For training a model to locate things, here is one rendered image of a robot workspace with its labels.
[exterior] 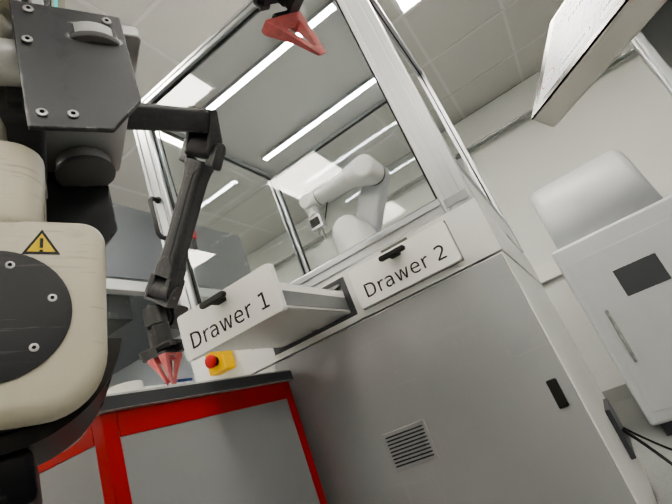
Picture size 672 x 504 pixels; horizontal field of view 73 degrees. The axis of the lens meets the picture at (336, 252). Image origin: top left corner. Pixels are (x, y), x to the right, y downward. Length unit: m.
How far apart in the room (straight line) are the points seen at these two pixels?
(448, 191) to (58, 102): 0.91
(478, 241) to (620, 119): 3.57
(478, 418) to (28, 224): 0.97
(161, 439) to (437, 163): 0.89
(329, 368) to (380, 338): 0.17
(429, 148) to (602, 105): 3.53
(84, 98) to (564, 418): 1.02
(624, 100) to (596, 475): 3.88
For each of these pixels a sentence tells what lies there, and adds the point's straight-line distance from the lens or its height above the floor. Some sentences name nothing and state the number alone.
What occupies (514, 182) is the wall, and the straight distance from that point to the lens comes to 4.52.
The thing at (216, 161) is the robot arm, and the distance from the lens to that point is 1.22.
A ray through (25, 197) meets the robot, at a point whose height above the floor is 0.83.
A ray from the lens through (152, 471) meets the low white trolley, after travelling 0.96.
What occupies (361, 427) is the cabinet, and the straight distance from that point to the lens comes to 1.26.
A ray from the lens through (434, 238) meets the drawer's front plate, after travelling 1.16.
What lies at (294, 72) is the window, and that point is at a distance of 1.59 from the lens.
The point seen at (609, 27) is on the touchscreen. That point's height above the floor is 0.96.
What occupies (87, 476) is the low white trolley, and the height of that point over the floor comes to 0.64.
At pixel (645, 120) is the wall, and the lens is 4.64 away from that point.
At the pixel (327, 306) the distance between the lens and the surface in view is 1.15.
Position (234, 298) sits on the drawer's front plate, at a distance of 1.03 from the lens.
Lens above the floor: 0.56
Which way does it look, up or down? 20 degrees up
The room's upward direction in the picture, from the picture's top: 22 degrees counter-clockwise
